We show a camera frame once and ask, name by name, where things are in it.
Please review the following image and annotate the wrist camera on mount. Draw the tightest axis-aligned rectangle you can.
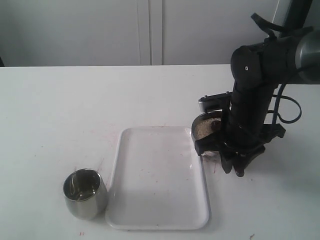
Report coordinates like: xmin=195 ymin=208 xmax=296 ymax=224
xmin=198 ymin=91 xmax=233 ymax=120

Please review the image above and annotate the brown wooden spoon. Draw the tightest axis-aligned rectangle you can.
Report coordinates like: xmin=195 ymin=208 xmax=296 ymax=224
xmin=211 ymin=120 xmax=221 ymax=133

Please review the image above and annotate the stainless steel cup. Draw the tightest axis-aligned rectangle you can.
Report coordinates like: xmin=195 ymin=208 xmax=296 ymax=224
xmin=62 ymin=168 xmax=108 ymax=220

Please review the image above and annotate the white plastic tray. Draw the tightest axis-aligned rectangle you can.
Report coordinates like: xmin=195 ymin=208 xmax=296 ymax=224
xmin=105 ymin=126 xmax=210 ymax=230

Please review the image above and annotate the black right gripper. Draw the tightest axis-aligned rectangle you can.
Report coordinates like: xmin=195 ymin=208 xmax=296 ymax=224
xmin=194 ymin=122 xmax=286 ymax=177

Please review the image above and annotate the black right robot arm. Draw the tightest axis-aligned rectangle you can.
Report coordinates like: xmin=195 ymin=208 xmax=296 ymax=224
xmin=191 ymin=13 xmax=320 ymax=177

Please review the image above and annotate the bowl of grain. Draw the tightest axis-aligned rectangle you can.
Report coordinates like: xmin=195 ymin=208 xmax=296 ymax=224
xmin=191 ymin=111 xmax=222 ymax=141

